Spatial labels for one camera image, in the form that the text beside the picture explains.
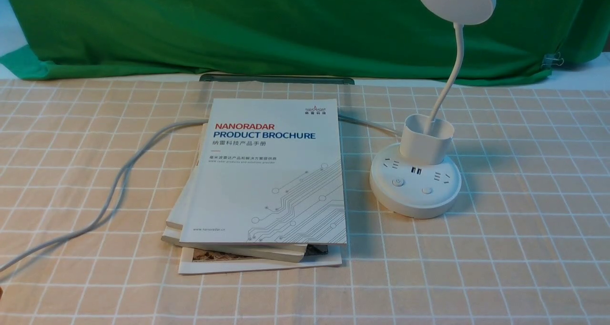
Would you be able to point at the bottom white magazine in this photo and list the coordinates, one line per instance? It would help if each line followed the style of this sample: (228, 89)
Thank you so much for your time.
(196, 261)

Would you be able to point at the middle white book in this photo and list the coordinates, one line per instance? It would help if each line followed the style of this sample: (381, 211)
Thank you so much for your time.
(177, 218)

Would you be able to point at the beige checkered tablecloth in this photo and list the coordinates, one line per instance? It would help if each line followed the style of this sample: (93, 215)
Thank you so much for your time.
(527, 242)

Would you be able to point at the green backdrop cloth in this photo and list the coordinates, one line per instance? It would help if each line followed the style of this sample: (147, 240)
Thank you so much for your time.
(341, 38)

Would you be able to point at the white desk lamp with sockets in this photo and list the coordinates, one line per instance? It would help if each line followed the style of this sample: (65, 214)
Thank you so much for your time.
(416, 178)

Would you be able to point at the white Nanoradar product brochure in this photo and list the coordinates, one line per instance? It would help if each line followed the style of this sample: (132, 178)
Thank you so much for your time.
(270, 171)

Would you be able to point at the metal binder clip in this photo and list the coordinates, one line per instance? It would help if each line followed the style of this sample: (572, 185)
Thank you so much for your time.
(552, 60)

